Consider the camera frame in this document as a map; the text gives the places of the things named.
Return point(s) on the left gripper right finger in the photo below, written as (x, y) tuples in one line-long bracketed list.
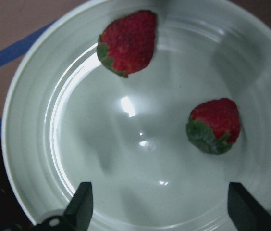
[(244, 210)]

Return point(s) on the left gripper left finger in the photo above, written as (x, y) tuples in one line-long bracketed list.
[(80, 209)]

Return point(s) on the strawberry with green top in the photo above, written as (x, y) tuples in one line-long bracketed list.
[(214, 126)]

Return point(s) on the light green plate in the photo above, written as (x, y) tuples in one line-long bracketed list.
[(67, 119)]

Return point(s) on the brown paper table cover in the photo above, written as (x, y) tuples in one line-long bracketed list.
[(21, 23)]

